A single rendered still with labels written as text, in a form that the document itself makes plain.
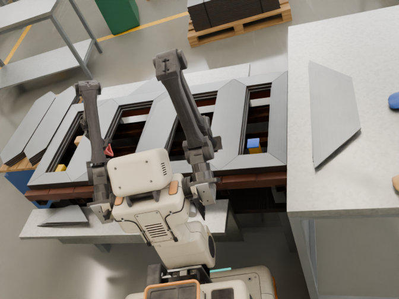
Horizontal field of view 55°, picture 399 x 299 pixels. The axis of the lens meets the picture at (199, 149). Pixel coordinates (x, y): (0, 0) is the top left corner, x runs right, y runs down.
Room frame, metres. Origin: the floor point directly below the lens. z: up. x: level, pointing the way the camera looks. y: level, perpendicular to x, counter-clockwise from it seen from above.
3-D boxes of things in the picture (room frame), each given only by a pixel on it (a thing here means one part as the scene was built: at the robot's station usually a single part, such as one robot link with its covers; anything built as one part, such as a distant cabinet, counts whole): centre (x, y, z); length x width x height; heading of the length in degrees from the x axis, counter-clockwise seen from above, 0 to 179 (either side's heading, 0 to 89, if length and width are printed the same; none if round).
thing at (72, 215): (1.66, 0.90, 0.70); 0.39 x 0.12 x 0.04; 63
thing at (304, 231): (1.38, -0.51, 0.50); 1.30 x 0.04 x 1.01; 153
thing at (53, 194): (1.49, 0.36, 0.80); 1.62 x 0.04 x 0.06; 63
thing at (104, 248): (1.86, 0.96, 0.34); 0.06 x 0.06 x 0.68; 63
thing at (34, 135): (2.53, 0.98, 0.82); 0.80 x 0.40 x 0.06; 153
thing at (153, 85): (2.45, 0.15, 0.77); 0.45 x 0.20 x 0.04; 63
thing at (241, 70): (2.39, 0.02, 0.73); 1.20 x 0.26 x 0.03; 63
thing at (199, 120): (1.22, -0.04, 1.40); 0.11 x 0.06 x 0.43; 72
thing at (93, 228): (1.47, 0.59, 0.66); 1.30 x 0.20 x 0.03; 63
